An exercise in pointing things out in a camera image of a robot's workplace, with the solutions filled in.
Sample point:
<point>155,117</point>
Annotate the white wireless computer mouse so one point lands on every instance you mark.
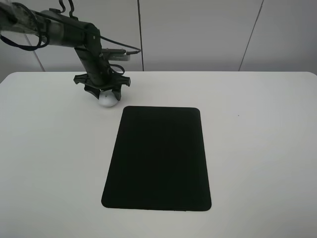
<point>107,101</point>

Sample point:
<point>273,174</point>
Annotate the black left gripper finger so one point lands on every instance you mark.
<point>116,90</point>

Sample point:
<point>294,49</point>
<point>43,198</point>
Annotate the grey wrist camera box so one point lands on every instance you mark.
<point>115,54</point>

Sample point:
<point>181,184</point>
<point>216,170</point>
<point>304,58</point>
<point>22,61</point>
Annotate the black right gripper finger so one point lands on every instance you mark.
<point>93,91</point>

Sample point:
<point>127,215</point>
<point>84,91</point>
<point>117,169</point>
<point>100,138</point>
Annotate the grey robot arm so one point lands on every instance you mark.
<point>53,28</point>

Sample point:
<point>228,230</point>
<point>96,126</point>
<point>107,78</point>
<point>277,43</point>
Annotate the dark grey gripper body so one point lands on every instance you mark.
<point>99,73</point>

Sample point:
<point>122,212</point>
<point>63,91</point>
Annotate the black rectangular mouse pad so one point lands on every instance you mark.
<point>158,161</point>

